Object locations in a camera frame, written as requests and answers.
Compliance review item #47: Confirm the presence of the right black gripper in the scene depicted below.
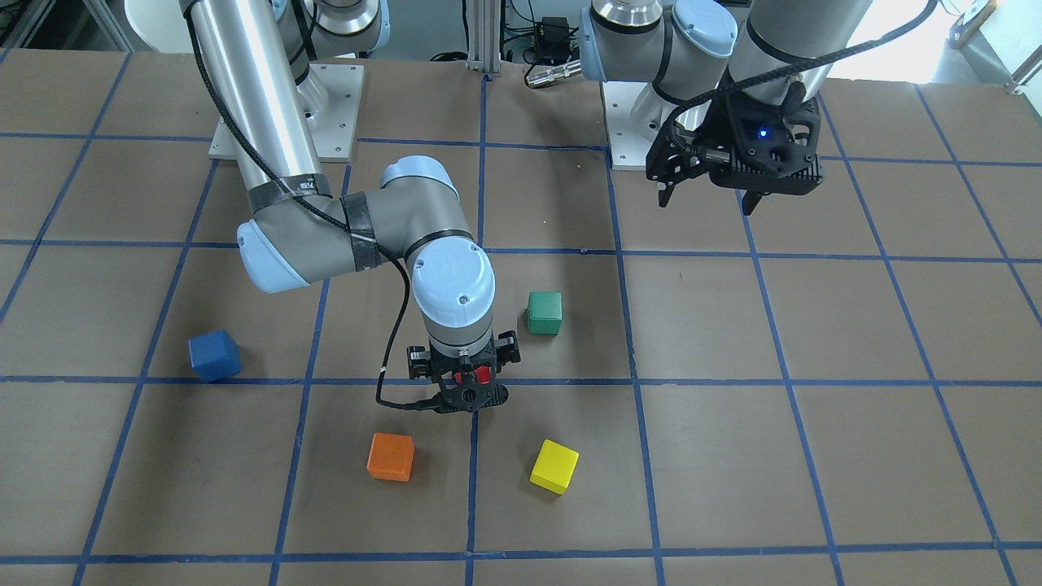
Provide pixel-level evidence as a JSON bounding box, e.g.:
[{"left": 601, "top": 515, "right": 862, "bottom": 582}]
[{"left": 406, "top": 329, "right": 521, "bottom": 414}]

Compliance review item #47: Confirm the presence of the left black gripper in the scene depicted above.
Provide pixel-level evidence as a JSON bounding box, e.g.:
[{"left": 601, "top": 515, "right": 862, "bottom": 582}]
[{"left": 646, "top": 81, "right": 824, "bottom": 216}]

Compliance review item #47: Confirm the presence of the red block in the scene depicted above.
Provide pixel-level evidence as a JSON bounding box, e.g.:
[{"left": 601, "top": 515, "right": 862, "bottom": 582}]
[{"left": 453, "top": 365, "right": 494, "bottom": 387}]

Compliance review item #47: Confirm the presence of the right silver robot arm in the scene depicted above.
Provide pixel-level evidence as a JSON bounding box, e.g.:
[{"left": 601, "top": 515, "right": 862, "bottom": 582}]
[{"left": 180, "top": 1, "right": 520, "bottom": 414}]

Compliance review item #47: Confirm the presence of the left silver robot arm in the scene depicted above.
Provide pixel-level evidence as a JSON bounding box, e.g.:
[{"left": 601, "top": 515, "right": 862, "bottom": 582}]
[{"left": 578, "top": 1, "right": 869, "bottom": 215}]

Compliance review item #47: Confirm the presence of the green block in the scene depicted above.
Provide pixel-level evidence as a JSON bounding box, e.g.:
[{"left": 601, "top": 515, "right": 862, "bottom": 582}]
[{"left": 526, "top": 291, "right": 563, "bottom": 336}]

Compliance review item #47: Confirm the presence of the orange block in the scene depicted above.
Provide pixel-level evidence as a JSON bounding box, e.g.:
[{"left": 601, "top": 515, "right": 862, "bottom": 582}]
[{"left": 367, "top": 431, "right": 414, "bottom": 482}]

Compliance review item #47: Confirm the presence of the yellow block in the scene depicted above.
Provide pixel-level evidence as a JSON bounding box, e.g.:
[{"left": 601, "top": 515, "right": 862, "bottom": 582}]
[{"left": 529, "top": 439, "right": 580, "bottom": 496}]

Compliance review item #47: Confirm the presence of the blue block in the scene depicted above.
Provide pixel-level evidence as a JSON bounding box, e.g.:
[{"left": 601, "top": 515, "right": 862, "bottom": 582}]
[{"left": 187, "top": 329, "right": 242, "bottom": 383}]

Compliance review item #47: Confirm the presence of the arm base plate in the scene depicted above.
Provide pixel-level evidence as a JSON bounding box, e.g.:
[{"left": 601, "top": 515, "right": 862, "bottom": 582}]
[
  {"left": 602, "top": 81, "right": 675, "bottom": 172},
  {"left": 208, "top": 63, "right": 365, "bottom": 164}
]

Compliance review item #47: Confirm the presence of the aluminium frame post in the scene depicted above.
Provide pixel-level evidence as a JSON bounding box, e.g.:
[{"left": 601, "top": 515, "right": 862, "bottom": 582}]
[{"left": 462, "top": 0, "right": 505, "bottom": 77}]

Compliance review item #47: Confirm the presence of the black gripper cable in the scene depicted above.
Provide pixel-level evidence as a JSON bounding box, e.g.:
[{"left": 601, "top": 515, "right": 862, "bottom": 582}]
[{"left": 668, "top": 0, "right": 937, "bottom": 155}]

